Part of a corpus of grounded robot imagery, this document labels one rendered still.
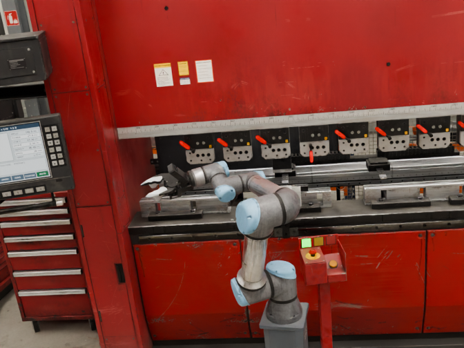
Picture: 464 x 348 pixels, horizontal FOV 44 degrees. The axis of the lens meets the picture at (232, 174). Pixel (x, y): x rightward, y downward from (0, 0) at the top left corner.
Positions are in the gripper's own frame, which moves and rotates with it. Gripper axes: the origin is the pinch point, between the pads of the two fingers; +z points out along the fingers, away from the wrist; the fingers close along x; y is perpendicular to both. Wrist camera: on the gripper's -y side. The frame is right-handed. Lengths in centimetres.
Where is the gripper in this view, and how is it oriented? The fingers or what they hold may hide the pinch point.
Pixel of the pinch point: (146, 188)
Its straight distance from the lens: 234.3
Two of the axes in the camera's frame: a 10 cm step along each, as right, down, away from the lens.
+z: -9.3, 2.8, -2.4
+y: -0.1, 6.3, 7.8
